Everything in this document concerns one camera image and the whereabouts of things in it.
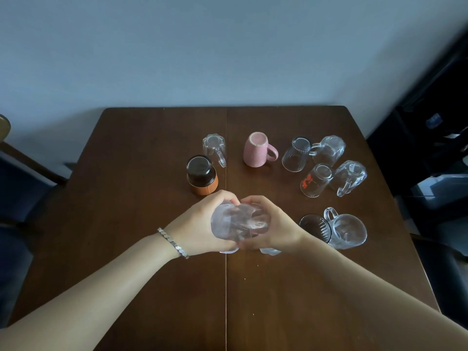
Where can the brown wooden table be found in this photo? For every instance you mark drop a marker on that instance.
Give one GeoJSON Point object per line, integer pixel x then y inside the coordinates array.
{"type": "Point", "coordinates": [128, 142]}

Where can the person's right hand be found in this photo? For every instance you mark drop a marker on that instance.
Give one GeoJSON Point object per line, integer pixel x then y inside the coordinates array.
{"type": "Point", "coordinates": [283, 232]}

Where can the clear ribbed glass tumbler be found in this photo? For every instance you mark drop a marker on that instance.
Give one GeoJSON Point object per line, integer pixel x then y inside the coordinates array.
{"type": "Point", "coordinates": [295, 155]}

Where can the person's left hand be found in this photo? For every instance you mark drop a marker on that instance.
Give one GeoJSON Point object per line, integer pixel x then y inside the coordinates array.
{"type": "Point", "coordinates": [193, 230]}

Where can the small dark ribbed glass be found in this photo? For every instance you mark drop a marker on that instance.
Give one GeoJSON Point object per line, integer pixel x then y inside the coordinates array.
{"type": "Point", "coordinates": [313, 226]}

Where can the person's right forearm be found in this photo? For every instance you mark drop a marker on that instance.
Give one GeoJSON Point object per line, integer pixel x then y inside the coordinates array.
{"type": "Point", "coordinates": [365, 288]}

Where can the glass tumbler with red print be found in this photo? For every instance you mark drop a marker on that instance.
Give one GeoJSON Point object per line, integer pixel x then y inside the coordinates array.
{"type": "Point", "coordinates": [315, 180]}

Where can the wooden chair blue cushion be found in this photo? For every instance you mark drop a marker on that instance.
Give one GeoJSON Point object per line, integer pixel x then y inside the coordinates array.
{"type": "Point", "coordinates": [22, 186]}

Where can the dark chair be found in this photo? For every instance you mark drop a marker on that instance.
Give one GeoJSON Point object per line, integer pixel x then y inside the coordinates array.
{"type": "Point", "coordinates": [442, 274]}

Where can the pink ceramic mug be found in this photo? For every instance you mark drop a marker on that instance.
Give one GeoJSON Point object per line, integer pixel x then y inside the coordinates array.
{"type": "Point", "coordinates": [256, 151]}

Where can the dark cup orange sleeve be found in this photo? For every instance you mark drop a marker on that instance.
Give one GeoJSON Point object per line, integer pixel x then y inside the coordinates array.
{"type": "Point", "coordinates": [202, 177]}

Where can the person's left forearm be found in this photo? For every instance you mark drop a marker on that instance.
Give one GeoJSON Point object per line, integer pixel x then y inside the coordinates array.
{"type": "Point", "coordinates": [91, 288]}

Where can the black water dispenser cabinet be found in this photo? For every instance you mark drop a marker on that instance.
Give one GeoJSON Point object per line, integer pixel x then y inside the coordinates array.
{"type": "Point", "coordinates": [420, 142]}

